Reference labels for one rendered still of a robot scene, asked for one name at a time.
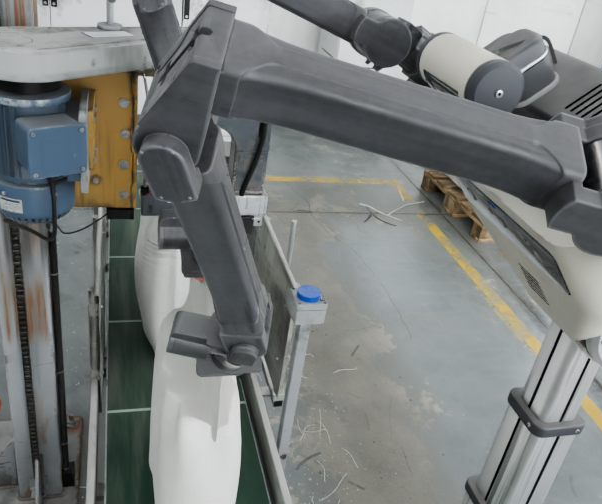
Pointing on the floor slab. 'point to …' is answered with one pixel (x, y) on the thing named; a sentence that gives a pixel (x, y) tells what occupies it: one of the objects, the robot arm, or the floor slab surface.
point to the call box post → (292, 390)
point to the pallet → (455, 202)
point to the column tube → (48, 410)
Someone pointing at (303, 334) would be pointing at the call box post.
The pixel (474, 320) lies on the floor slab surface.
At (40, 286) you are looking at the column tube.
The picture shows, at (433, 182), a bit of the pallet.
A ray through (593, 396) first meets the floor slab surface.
